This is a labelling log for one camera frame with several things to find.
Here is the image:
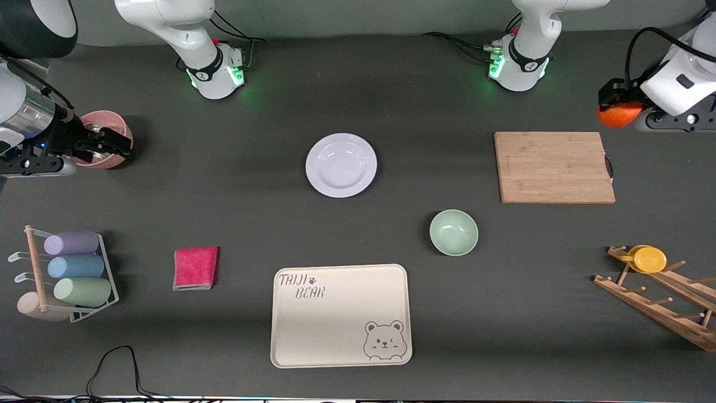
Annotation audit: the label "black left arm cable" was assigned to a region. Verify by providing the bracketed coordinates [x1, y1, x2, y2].
[625, 27, 694, 91]

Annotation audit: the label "black table cable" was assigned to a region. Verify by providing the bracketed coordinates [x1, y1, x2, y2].
[87, 346, 163, 401]

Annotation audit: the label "pink folded cloth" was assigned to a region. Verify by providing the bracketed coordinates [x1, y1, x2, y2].
[172, 246, 219, 291]

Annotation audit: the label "yellow cup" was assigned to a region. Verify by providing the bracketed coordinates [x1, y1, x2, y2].
[626, 245, 667, 274]

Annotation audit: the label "purple cup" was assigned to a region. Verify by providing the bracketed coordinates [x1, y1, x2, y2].
[44, 231, 100, 256]

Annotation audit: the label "cream bear print tray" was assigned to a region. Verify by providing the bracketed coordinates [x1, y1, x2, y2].
[270, 264, 413, 369]

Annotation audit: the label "beige cup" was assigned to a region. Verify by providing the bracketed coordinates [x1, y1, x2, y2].
[17, 292, 70, 322]

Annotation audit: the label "white round plate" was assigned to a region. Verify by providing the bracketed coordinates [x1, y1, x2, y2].
[305, 133, 378, 199]

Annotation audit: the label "black left arm base cables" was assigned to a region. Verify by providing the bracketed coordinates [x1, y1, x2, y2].
[422, 14, 524, 65]

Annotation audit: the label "wooden peg drying rack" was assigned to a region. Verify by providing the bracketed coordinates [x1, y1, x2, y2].
[593, 245, 716, 353]

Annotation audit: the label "orange fruit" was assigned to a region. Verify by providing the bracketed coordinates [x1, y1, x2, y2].
[597, 102, 644, 129]

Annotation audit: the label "white wire cup rack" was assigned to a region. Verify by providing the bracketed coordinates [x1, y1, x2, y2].
[8, 225, 120, 324]

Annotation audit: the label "pink bowl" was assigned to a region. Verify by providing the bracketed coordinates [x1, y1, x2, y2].
[73, 110, 134, 170]

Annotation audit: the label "black right arm base cables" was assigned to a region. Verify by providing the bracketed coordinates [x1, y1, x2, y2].
[210, 8, 266, 71]

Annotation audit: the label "green cup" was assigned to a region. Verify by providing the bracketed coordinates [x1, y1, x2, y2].
[53, 277, 112, 308]

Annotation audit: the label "black arm base cables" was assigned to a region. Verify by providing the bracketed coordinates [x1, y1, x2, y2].
[422, 14, 524, 65]
[210, 8, 266, 71]

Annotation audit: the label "wooden cutting board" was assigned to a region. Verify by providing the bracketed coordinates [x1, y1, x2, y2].
[494, 132, 616, 204]

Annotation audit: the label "blue cup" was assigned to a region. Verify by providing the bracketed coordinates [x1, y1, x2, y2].
[47, 255, 106, 279]

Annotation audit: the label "pale green bowl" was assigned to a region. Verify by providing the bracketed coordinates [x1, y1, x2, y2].
[429, 209, 479, 257]

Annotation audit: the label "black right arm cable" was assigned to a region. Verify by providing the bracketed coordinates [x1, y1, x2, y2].
[0, 53, 74, 110]

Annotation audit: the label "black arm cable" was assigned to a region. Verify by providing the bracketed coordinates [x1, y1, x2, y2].
[625, 27, 694, 91]
[0, 53, 74, 110]

